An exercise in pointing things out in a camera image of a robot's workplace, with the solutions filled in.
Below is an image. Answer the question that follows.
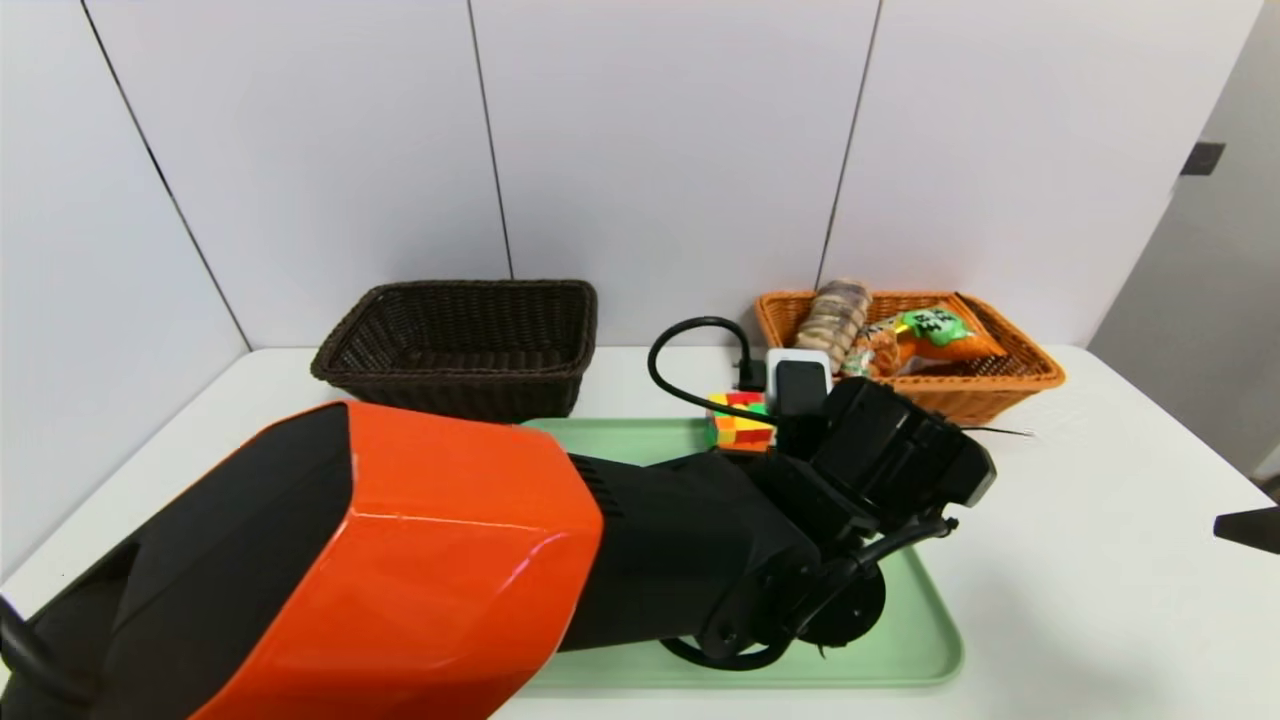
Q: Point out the purple swirl bread roll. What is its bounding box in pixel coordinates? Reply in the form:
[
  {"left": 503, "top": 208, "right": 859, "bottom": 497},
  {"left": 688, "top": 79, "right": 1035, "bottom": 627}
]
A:
[{"left": 795, "top": 279, "right": 873, "bottom": 376}]

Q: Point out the light green plastic tray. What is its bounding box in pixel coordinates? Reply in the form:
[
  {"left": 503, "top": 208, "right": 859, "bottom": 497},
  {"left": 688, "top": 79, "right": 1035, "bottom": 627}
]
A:
[{"left": 520, "top": 417, "right": 964, "bottom": 691}]

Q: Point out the dark brown wicker basket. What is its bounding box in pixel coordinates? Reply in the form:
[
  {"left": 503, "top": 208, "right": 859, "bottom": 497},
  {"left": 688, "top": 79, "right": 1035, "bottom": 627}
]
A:
[{"left": 311, "top": 279, "right": 599, "bottom": 424}]

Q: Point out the orange wicker basket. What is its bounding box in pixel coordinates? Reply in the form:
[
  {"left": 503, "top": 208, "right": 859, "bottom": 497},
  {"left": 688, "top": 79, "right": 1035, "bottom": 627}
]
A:
[{"left": 755, "top": 289, "right": 1067, "bottom": 426}]

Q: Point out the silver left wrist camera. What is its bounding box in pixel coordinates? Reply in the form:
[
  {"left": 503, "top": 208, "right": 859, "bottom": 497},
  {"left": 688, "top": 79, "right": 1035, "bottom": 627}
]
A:
[{"left": 765, "top": 348, "right": 834, "bottom": 421}]

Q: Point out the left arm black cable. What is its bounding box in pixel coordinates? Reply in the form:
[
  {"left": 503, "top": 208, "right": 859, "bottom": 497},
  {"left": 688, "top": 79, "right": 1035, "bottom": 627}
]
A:
[{"left": 647, "top": 317, "right": 771, "bottom": 426}]

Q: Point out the orange snack bag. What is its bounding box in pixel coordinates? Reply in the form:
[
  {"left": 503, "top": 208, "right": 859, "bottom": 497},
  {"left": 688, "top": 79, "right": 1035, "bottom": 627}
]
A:
[{"left": 843, "top": 303, "right": 1008, "bottom": 379}]

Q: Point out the colourful puzzle cube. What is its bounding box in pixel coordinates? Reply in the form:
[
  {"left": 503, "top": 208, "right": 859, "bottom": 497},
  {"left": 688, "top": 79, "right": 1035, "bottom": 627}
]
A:
[{"left": 706, "top": 391, "right": 779, "bottom": 453}]

